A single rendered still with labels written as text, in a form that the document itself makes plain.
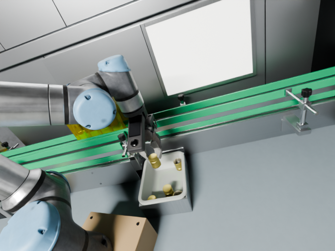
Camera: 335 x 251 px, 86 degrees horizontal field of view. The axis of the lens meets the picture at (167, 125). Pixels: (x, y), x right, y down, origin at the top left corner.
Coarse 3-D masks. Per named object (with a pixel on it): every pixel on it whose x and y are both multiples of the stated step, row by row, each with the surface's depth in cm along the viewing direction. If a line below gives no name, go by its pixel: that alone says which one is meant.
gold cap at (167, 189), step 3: (165, 186) 67; (168, 186) 66; (165, 189) 66; (168, 189) 65; (171, 189) 66; (165, 192) 65; (168, 192) 65; (171, 192) 66; (168, 195) 66; (171, 195) 66
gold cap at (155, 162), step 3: (153, 153) 65; (150, 156) 64; (153, 156) 63; (156, 156) 63; (150, 159) 63; (153, 159) 62; (156, 159) 63; (159, 159) 65; (150, 162) 64; (153, 162) 63; (156, 162) 63; (159, 162) 64; (153, 165) 64; (156, 165) 64; (159, 165) 64
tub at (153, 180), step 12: (168, 156) 77; (180, 156) 76; (144, 168) 74; (156, 168) 80; (168, 168) 80; (144, 180) 69; (156, 180) 76; (168, 180) 74; (180, 180) 72; (144, 192) 66; (156, 192) 71; (144, 204) 60
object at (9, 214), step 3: (0, 201) 86; (0, 204) 84; (0, 207) 83; (0, 210) 83; (3, 210) 83; (0, 213) 85; (3, 213) 84; (6, 213) 84; (9, 213) 85; (12, 213) 87; (0, 216) 86; (3, 216) 86; (6, 216) 86; (9, 216) 86
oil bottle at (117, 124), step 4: (116, 112) 80; (116, 116) 80; (120, 116) 84; (116, 120) 79; (120, 120) 83; (112, 124) 80; (116, 124) 80; (120, 124) 82; (124, 124) 86; (112, 128) 81; (116, 128) 81; (120, 128) 81
